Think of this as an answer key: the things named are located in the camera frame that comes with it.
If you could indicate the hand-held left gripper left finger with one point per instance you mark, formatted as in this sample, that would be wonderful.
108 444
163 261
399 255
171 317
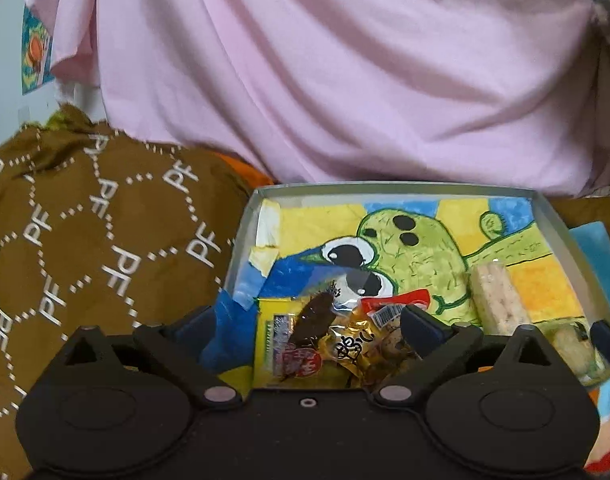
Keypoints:
197 335

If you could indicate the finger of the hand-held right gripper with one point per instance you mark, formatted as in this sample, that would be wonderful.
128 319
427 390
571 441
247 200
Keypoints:
606 342

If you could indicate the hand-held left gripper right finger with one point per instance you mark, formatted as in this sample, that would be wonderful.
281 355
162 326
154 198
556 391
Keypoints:
425 330

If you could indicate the clear pale snack packet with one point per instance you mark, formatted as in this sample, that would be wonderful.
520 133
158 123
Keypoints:
572 352

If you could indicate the golden brown snack packet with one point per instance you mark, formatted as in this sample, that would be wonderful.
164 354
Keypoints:
365 355

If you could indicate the yellow snack packet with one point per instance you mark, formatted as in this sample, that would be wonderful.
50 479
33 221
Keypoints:
267 340

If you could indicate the dark brown snack packet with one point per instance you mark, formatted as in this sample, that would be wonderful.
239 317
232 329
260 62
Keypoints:
310 325

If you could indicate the grey cardboard box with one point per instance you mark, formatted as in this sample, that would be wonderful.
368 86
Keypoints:
552 230

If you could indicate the cartoon painted sheet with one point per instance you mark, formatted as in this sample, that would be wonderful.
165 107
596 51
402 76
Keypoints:
435 260

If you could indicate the white rice cracker bar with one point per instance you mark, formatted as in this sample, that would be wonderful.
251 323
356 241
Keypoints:
497 300

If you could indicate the brown printed blanket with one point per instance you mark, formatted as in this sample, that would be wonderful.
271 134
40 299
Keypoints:
95 240

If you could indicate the green cloth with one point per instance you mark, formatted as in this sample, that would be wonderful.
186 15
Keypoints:
62 117

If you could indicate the pink cloth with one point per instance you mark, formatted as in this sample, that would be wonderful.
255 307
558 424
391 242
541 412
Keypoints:
335 70

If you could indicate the wall poster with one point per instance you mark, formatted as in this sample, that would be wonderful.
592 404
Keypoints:
35 45

